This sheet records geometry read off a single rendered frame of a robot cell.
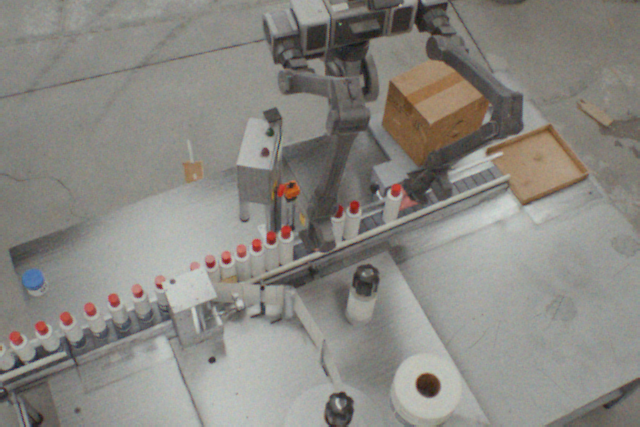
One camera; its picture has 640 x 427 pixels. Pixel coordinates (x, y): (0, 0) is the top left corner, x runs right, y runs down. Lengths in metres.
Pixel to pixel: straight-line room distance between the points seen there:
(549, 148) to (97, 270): 1.76
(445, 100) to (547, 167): 0.53
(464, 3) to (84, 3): 2.26
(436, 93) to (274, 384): 1.16
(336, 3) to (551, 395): 1.43
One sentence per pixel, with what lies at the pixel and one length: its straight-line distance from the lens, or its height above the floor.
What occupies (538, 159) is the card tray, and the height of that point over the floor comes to 0.83.
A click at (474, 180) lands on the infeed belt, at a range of 2.93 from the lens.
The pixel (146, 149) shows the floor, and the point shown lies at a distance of 4.06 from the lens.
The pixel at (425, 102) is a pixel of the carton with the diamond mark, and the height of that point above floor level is 1.12.
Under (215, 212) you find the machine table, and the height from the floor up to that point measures 0.83.
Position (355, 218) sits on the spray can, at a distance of 2.58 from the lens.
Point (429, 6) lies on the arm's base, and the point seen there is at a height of 1.50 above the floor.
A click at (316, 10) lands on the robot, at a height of 1.53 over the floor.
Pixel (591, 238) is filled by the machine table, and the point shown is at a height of 0.83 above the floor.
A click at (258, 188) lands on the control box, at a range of 2.23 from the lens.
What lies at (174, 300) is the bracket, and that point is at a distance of 2.33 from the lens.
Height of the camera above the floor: 3.24
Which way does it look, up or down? 57 degrees down
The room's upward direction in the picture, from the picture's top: 3 degrees clockwise
